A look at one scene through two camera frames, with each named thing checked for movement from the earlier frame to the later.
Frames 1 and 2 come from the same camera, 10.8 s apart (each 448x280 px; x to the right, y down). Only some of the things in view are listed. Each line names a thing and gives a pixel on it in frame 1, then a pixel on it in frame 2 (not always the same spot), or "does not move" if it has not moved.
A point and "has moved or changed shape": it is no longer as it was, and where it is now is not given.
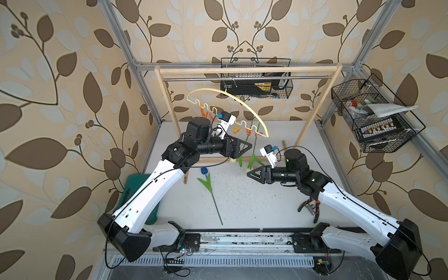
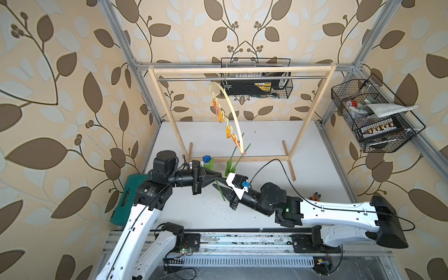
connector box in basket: x=385 y=127 does not move
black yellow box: x=252 y=87 does not move
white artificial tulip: x=240 y=158 -> x=229 y=162
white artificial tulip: x=255 y=157 -> x=233 y=169
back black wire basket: x=255 y=89 does not move
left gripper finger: x=240 y=153 -> x=209 y=177
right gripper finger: x=253 y=174 -> x=227 y=192
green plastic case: x=133 y=182 does not move
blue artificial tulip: x=207 y=183 -> x=209 y=163
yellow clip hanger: x=266 y=135 has moved or changed shape
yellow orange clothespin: x=236 y=130 has moved or changed shape
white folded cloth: x=382 y=109 does not move
